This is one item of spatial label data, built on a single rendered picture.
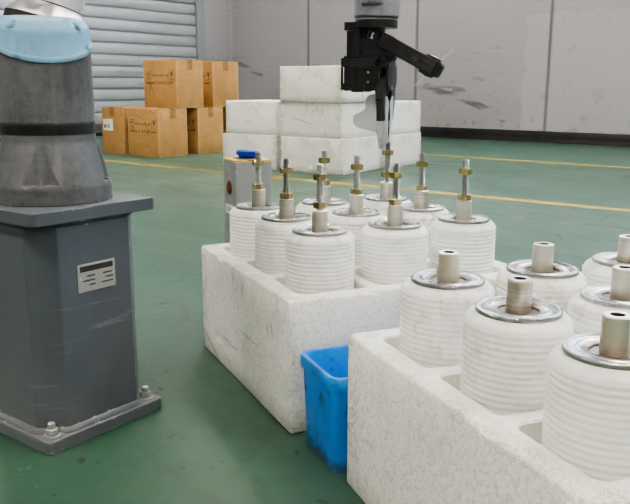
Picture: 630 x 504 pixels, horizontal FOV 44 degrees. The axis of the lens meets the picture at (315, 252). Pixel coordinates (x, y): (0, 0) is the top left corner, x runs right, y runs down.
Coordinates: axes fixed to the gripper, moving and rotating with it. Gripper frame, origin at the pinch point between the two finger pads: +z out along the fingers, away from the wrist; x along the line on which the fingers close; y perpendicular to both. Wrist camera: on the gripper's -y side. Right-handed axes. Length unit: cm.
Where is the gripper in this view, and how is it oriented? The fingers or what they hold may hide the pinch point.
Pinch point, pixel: (385, 141)
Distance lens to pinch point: 135.1
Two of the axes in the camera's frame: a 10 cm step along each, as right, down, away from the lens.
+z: -0.1, 9.8, 2.1
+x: -3.1, 2.0, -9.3
